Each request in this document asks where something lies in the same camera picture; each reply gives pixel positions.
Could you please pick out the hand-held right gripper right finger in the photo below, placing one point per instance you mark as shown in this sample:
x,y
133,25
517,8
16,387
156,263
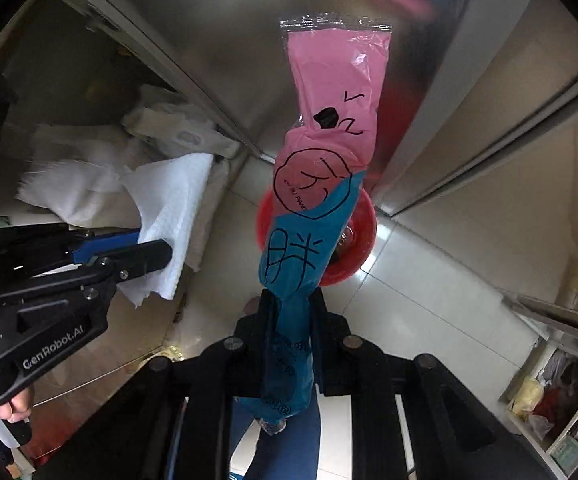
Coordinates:
x,y
334,360

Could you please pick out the red plastic bucket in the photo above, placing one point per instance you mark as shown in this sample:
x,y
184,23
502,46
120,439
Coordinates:
x,y
359,255

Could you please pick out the white storage shelf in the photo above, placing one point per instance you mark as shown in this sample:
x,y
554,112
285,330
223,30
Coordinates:
x,y
559,320

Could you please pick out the red cloth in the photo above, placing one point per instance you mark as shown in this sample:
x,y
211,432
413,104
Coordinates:
x,y
551,405

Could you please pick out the green box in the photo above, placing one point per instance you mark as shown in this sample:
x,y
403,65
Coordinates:
x,y
569,452

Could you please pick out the pale yellow bag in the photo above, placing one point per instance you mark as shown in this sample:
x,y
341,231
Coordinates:
x,y
526,395

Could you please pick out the stainless steel cabinet door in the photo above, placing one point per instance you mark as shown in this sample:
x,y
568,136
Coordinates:
x,y
209,35
494,135

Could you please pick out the person's left hand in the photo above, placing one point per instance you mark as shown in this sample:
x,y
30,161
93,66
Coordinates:
x,y
9,412

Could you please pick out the white paper towel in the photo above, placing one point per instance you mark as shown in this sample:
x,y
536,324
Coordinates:
x,y
174,200

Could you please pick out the pink and blue plastic packet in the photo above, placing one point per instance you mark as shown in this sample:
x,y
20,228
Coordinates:
x,y
329,85

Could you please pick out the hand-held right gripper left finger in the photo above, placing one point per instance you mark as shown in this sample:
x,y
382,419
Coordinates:
x,y
249,360

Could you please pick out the white plastic bag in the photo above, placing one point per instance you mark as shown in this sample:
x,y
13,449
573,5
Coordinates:
x,y
179,135

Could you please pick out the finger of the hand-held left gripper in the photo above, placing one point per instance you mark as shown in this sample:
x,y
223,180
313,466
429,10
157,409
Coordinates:
x,y
104,249
139,260

